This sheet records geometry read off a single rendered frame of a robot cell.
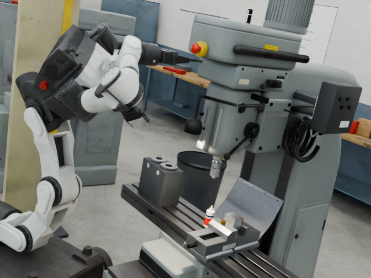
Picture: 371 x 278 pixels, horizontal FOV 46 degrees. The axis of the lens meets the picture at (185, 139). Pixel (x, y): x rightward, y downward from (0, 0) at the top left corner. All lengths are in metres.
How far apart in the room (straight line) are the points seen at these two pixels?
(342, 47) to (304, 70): 4.44
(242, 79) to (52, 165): 0.94
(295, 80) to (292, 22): 0.26
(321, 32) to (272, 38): 4.92
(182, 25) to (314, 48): 3.11
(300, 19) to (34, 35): 1.91
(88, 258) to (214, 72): 1.15
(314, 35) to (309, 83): 4.66
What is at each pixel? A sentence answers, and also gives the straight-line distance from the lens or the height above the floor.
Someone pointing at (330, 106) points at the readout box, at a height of 1.63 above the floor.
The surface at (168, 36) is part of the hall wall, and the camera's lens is 9.23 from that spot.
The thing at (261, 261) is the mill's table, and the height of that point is 0.93.
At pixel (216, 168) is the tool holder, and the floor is 1.24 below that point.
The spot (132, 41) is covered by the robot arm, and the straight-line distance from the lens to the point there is 1.67.
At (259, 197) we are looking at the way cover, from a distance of 2.32.
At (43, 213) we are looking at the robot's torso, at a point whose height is 0.90.
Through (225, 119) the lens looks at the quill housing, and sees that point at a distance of 1.85.
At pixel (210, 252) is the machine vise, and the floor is 0.97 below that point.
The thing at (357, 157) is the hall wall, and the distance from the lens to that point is 6.37.
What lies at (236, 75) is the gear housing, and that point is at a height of 1.69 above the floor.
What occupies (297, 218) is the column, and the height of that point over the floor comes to 1.00.
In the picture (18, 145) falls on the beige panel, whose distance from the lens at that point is 3.43.
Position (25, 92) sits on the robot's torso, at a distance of 2.14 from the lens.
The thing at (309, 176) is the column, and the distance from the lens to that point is 2.29.
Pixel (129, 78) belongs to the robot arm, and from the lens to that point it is 1.48.
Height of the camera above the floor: 1.88
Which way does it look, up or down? 16 degrees down
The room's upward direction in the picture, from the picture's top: 11 degrees clockwise
